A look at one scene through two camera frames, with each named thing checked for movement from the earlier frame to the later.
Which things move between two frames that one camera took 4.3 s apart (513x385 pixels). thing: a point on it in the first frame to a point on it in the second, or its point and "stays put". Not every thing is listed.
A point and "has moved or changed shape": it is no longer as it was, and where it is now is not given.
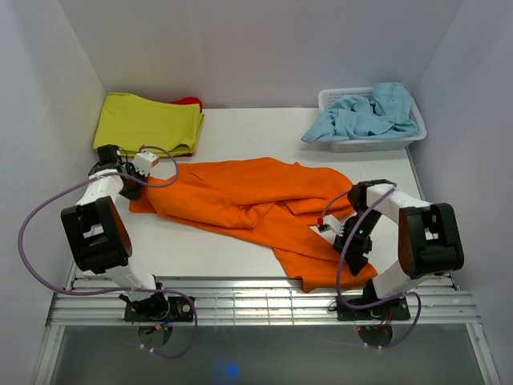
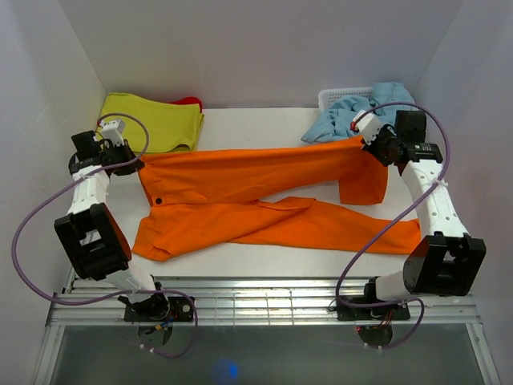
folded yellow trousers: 132,123 stays put
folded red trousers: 189,100 stays put
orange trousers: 268,194 has moved or changed shape
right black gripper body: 366,225 to 381,145
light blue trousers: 387,114 stays put
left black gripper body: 131,189 to 115,154
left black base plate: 159,308 stays put
